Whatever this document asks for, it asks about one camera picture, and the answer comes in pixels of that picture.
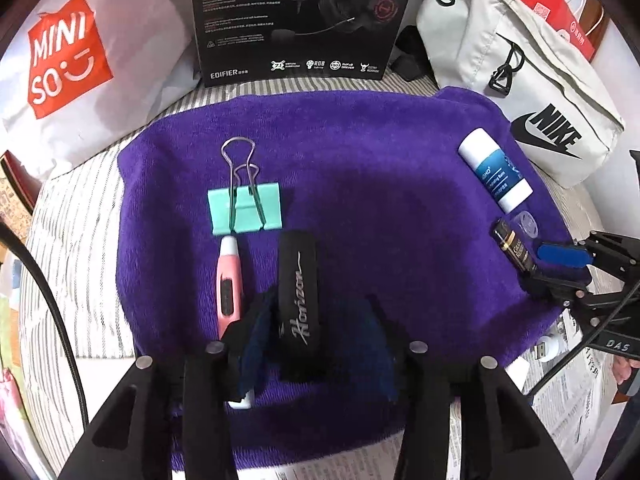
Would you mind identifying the grey waist bag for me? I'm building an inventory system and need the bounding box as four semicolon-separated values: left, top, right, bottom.
392;0;627;190

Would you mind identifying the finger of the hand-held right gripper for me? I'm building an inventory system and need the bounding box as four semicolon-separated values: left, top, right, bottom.
522;270;593;309
538;231;640;270

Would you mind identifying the orange paper bag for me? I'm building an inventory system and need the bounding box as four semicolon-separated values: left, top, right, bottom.
509;0;609;64

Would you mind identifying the small clear plastic jar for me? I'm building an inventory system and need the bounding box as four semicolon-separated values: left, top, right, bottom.
511;209;541;239

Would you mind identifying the white round usb gadget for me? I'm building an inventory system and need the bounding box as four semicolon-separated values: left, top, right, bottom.
532;334;569;363

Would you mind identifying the pink and white pen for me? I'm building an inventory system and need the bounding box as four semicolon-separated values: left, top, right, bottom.
215;235;256;411

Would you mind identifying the white and blue stick bottle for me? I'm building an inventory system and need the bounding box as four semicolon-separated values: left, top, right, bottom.
458;128;534;213

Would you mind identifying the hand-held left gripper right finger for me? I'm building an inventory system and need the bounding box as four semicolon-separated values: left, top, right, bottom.
360;295;576;480

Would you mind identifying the black cable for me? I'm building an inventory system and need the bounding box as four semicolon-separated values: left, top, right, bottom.
527;280;640;398
0;219;92;428

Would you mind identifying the person's right hand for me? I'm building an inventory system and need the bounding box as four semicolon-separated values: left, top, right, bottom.
611;357;640;404

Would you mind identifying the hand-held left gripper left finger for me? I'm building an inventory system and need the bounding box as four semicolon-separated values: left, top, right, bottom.
60;287;280;480

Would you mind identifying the black headset box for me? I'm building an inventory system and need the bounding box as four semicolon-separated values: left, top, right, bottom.
189;0;424;89

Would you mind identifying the wooden sign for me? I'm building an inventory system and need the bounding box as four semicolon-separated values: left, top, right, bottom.
0;149;47;227

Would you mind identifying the white plastic shopping bag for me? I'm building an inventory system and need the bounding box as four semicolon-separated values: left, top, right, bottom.
0;0;202;182

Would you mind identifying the purple towel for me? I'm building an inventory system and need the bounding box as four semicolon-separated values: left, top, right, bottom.
115;86;577;472

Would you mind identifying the green binder clip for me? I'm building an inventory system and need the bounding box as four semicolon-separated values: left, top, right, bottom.
207;136;284;238

